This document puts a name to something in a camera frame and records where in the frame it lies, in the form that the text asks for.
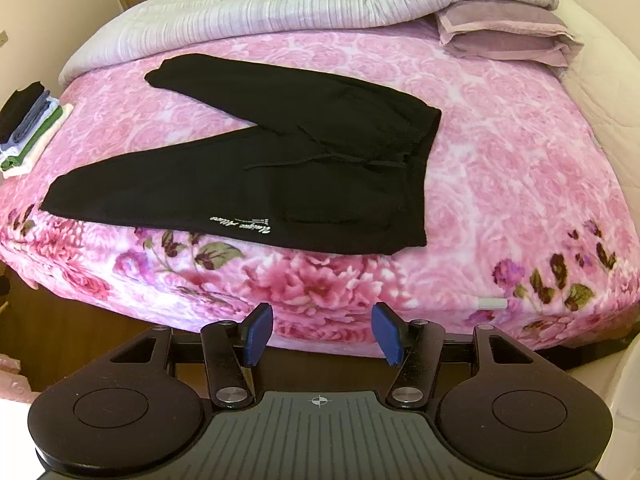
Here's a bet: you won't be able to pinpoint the stack of folded clothes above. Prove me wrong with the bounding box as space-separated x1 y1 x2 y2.
2 104 75 178

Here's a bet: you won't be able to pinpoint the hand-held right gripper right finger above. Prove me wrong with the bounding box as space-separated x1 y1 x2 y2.
372 302 538 407

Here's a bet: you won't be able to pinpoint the black pants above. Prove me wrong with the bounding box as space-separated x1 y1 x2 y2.
39 55 443 256

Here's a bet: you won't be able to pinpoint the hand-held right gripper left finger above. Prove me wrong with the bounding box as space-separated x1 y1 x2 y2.
107 302 273 407

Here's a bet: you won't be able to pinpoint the light blue folded garment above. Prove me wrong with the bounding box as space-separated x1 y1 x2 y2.
0 102 60 157

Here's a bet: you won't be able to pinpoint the blue-grey folded garment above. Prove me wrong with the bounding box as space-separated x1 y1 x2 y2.
10 91 55 143

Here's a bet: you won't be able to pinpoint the black folded garment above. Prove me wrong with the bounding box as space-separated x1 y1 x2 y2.
0 81 47 142

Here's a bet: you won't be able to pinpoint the grey striped quilt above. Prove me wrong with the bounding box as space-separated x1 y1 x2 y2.
58 0 558 86

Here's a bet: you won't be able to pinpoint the purple pillow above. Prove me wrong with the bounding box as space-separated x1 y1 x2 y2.
434 0 585 68

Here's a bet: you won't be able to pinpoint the pink floral blanket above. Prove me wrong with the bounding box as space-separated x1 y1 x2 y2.
0 17 640 353

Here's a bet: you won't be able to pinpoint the green folded garment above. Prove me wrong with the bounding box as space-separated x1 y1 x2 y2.
0 105 65 171

